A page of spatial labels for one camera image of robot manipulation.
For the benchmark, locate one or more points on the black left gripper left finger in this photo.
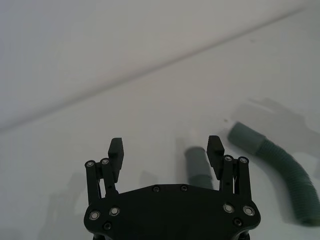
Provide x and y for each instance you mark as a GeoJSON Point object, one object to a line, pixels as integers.
{"type": "Point", "coordinates": [115, 160]}

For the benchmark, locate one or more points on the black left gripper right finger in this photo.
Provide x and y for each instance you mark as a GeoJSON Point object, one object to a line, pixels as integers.
{"type": "Point", "coordinates": [214, 157]}

